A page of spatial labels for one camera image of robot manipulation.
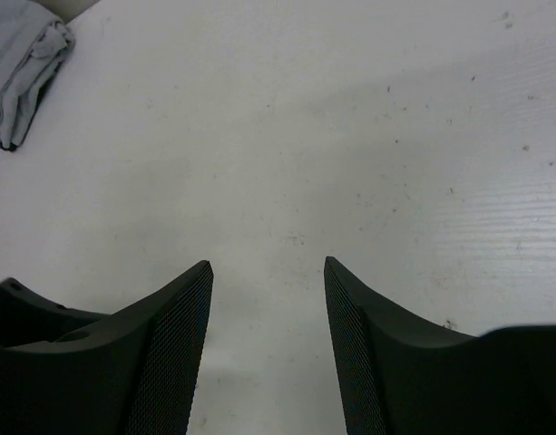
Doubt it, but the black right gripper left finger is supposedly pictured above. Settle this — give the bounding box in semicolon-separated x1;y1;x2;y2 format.
0;261;213;434

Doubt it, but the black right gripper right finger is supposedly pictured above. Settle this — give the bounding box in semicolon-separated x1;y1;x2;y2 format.
324;257;556;434

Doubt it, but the folded grey tank top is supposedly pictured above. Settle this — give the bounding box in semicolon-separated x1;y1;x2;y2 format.
0;1;75;148

